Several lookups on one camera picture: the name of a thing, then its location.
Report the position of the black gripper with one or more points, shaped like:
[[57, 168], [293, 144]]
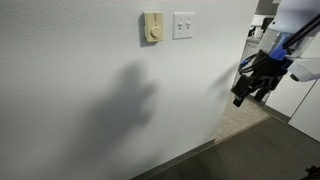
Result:
[[267, 73]]

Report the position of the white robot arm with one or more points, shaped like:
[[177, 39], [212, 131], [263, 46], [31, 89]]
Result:
[[294, 26]]

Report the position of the white double light switch plate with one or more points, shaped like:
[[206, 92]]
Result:
[[183, 25]]

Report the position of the beige wall thermostat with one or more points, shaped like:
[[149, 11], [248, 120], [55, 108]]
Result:
[[153, 26]]

